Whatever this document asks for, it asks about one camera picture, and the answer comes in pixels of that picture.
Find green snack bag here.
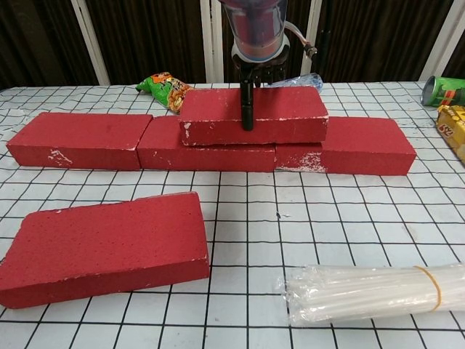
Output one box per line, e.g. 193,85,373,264
136,71,203,116

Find yellow biscuit pack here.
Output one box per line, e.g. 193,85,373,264
435,104,465,163

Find wrapped bundle of white straws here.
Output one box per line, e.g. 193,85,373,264
278,263,465,326

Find white black checkered tablecloth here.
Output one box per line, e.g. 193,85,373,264
0,81,465,349

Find white table leg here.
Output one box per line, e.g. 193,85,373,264
199,0,225,84

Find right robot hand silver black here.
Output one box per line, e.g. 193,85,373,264
232,45,291,132

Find green chips can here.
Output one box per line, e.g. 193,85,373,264
421,75,465,108

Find yellow rubber band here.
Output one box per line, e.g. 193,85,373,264
413,265,442,313

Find red foam brick white scuffs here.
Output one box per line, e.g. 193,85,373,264
179,86,330,147

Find clear plastic water bottle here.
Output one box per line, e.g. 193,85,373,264
270,72,324,96

